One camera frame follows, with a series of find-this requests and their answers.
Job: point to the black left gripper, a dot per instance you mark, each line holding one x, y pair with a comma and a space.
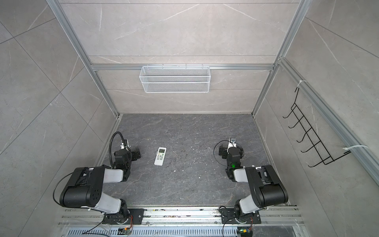
133, 156

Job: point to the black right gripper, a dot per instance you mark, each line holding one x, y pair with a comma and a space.
224, 151

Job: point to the white remote control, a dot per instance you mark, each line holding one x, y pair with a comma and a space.
160, 155

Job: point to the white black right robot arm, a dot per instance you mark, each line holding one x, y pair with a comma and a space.
266, 188

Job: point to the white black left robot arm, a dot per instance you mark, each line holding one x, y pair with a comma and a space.
84, 189

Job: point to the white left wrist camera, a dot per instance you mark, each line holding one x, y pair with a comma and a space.
125, 145

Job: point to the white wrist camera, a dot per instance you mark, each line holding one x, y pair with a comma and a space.
125, 145
232, 142

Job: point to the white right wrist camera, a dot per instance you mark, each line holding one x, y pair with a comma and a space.
232, 142

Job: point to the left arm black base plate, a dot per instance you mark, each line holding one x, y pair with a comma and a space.
134, 215

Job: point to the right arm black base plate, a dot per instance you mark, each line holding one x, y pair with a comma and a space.
230, 216

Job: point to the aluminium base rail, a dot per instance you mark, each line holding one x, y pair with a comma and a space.
209, 215

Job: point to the white wire mesh basket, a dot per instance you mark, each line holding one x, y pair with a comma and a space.
175, 79

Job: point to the black wire hook rack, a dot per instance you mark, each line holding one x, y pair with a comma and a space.
310, 133

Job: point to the aluminium frame profile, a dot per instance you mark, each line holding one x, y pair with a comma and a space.
73, 38

